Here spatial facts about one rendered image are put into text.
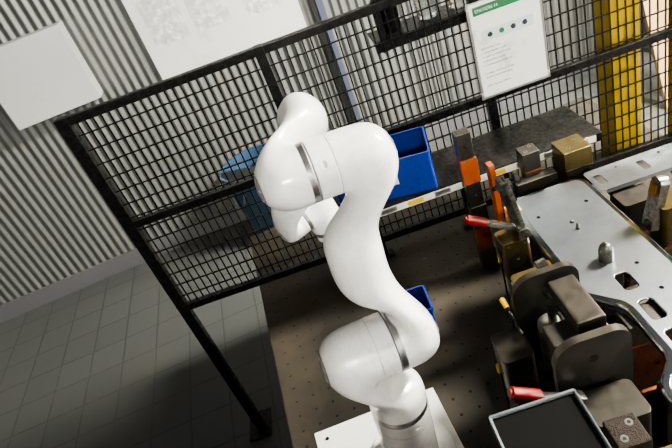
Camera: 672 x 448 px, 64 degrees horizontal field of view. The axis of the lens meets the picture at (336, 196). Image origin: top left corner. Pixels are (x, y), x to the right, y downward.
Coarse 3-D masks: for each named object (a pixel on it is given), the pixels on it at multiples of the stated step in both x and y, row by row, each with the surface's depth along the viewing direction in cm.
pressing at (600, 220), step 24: (552, 192) 148; (576, 192) 145; (528, 216) 143; (552, 216) 140; (576, 216) 138; (600, 216) 135; (624, 216) 133; (552, 240) 133; (576, 240) 131; (600, 240) 128; (624, 240) 126; (648, 240) 124; (576, 264) 125; (600, 264) 123; (624, 264) 120; (648, 264) 118; (600, 288) 117; (648, 288) 113; (624, 312) 112; (648, 336) 105
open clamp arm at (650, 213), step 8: (656, 176) 123; (664, 176) 122; (656, 184) 122; (664, 184) 121; (648, 192) 125; (656, 192) 123; (664, 192) 122; (648, 200) 127; (656, 200) 124; (664, 200) 124; (648, 208) 127; (656, 208) 124; (648, 216) 128; (656, 216) 126; (648, 224) 128; (656, 224) 127
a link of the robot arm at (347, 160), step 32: (352, 128) 84; (320, 160) 81; (352, 160) 82; (384, 160) 83; (352, 192) 86; (384, 192) 85; (352, 224) 88; (352, 256) 88; (384, 256) 93; (352, 288) 92; (384, 288) 93; (384, 320) 101; (416, 320) 97; (416, 352) 99
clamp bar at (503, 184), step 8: (512, 176) 123; (496, 184) 124; (504, 184) 122; (504, 192) 123; (512, 192) 124; (504, 200) 126; (512, 200) 125; (512, 208) 126; (512, 216) 127; (520, 216) 127; (520, 224) 129
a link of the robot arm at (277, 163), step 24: (288, 96) 95; (312, 96) 96; (288, 120) 88; (312, 120) 91; (288, 144) 85; (264, 168) 82; (288, 168) 81; (312, 168) 81; (264, 192) 82; (288, 192) 81; (312, 192) 82
